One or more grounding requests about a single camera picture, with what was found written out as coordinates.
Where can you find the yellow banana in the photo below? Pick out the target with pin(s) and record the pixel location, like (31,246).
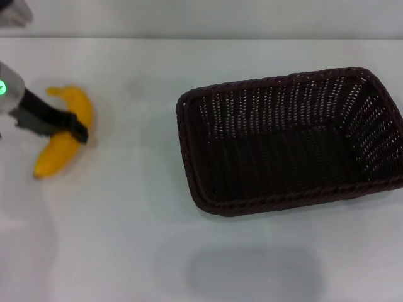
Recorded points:
(56,154)

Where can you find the dark woven rectangular basket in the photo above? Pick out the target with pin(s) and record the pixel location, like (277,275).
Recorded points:
(283,157)

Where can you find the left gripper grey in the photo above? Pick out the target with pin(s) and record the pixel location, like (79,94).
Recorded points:
(9,91)

